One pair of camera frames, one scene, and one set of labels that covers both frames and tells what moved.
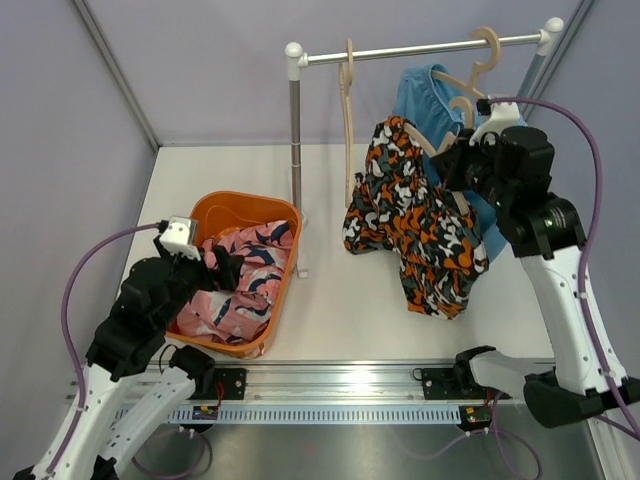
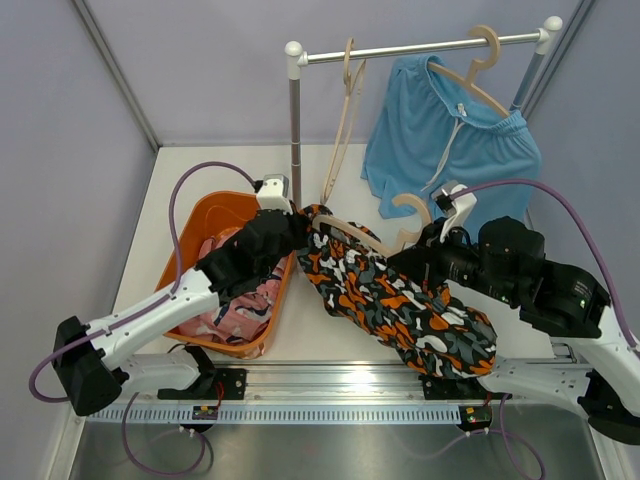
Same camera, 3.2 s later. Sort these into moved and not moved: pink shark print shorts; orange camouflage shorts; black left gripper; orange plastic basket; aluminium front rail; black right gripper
Moved: orange camouflage shorts; black right gripper; black left gripper
Not moved: pink shark print shorts; aluminium front rail; orange plastic basket
